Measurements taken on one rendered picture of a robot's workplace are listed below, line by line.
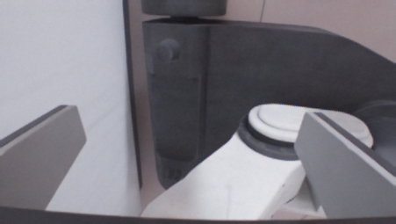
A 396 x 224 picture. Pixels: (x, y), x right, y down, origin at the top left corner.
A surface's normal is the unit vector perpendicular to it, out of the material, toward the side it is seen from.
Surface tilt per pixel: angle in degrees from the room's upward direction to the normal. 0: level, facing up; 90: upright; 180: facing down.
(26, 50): 90
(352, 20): 0
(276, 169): 90
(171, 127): 0
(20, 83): 90
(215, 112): 0
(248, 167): 90
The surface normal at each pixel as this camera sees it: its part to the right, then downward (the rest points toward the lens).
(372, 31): -0.21, 0.48
